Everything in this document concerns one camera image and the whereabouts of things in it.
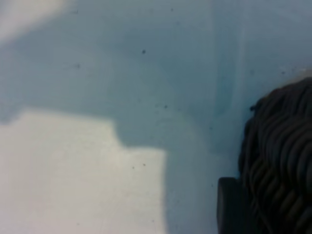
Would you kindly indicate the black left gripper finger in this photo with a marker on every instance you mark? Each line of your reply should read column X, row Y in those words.
column 230, row 207

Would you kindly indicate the dark brown wicker basket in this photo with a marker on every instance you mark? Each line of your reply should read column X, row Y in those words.
column 280, row 158

